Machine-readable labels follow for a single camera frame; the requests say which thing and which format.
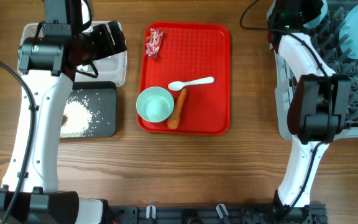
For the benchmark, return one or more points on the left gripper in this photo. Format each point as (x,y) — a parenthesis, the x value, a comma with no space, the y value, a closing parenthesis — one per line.
(104,33)

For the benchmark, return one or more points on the light blue bowl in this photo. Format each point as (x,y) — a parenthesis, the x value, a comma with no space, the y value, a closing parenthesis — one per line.
(315,22)

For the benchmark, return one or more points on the red candy wrapper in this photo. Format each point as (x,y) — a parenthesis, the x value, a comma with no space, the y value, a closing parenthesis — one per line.
(153,42)

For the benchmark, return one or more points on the white rice grains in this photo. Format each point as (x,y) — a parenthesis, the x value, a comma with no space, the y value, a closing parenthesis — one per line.
(76,119)

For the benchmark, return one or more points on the mint green bowl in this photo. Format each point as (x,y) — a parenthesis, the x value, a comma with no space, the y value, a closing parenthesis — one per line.
(155,104)

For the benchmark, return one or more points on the white plastic spoon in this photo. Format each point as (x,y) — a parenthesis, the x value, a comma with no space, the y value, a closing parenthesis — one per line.
(178,85)

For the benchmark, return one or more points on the brown food scrap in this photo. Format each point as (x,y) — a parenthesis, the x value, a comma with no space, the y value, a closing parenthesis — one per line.
(64,120)

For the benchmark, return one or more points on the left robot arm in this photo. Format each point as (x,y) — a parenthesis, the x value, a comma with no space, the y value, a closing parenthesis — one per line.
(48,65)

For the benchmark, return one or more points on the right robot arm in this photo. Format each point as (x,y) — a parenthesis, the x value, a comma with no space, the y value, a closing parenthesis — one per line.
(317,111)

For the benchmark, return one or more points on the grey dishwasher rack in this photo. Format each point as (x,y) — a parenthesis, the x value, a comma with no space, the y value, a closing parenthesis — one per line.
(325,40)

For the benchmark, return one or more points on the clear plastic bin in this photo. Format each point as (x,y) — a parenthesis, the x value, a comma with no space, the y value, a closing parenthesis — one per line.
(110,69)

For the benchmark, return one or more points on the black rectangular tray bin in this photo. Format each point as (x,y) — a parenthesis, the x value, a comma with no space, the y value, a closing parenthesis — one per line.
(101,105)

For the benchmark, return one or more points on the red serving tray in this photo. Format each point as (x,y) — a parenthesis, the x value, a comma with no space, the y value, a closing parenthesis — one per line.
(190,51)

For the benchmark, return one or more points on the orange carrot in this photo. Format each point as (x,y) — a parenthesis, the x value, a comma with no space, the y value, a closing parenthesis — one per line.
(174,120)

